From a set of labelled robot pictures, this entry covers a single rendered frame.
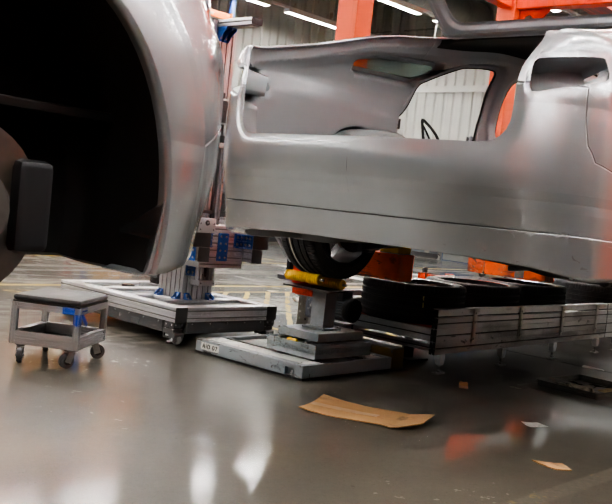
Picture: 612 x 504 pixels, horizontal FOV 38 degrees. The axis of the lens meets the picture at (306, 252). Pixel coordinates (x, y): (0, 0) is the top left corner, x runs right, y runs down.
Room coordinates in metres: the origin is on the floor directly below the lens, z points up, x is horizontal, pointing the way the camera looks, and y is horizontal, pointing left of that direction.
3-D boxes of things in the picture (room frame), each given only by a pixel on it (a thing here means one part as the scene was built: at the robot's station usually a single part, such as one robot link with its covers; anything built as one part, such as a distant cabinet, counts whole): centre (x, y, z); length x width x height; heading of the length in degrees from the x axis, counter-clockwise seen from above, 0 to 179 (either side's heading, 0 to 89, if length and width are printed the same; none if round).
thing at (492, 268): (7.00, -1.67, 0.69); 0.52 x 0.17 x 0.35; 49
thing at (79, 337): (4.53, 1.20, 0.17); 0.43 x 0.36 x 0.34; 173
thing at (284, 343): (5.10, -0.13, 0.13); 0.50 x 0.36 x 0.10; 139
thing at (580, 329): (6.43, -1.29, 0.14); 2.47 x 0.85 x 0.27; 139
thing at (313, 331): (5.10, -0.13, 0.32); 0.40 x 0.30 x 0.28; 139
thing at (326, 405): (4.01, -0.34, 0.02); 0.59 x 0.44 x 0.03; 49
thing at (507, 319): (6.17, -1.60, 0.28); 2.47 x 0.06 x 0.22; 139
